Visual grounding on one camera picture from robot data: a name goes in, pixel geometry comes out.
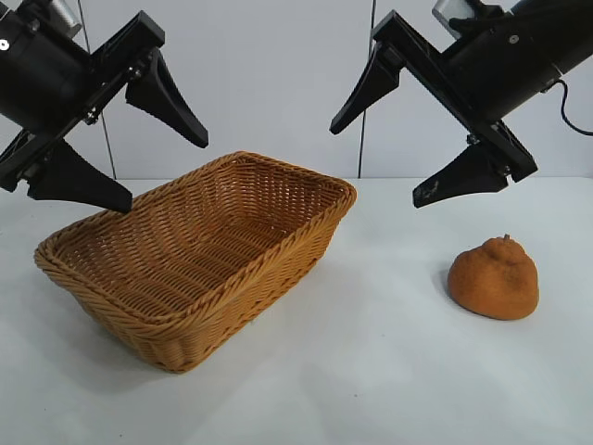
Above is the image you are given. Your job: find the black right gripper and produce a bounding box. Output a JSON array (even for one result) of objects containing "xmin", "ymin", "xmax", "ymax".
[{"xmin": 328, "ymin": 0, "xmax": 593, "ymax": 210}]

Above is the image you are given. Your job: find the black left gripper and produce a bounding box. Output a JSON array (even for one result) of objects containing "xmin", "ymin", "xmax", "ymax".
[{"xmin": 0, "ymin": 7, "xmax": 210, "ymax": 214}]

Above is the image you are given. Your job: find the woven wicker rectangular basket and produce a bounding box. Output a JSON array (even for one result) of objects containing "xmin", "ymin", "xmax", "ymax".
[{"xmin": 33, "ymin": 150, "xmax": 359, "ymax": 375}]

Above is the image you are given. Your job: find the bumpy orange fruit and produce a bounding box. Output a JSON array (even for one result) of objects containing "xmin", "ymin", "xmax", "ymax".
[{"xmin": 447, "ymin": 234, "xmax": 541, "ymax": 321}]

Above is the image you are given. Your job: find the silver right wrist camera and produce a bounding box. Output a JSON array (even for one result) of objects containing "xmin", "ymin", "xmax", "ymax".
[{"xmin": 433, "ymin": 0, "xmax": 486, "ymax": 33}]

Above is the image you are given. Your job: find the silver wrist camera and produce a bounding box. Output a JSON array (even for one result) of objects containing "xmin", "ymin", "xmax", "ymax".
[
  {"xmin": 433, "ymin": 0, "xmax": 486, "ymax": 33},
  {"xmin": 45, "ymin": 0, "xmax": 85, "ymax": 37}
]

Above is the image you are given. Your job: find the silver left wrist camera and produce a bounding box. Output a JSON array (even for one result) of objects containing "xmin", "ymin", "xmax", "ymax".
[{"xmin": 45, "ymin": 0, "xmax": 85, "ymax": 37}]

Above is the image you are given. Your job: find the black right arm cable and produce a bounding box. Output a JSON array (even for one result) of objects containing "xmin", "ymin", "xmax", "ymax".
[{"xmin": 553, "ymin": 78, "xmax": 593, "ymax": 136}]

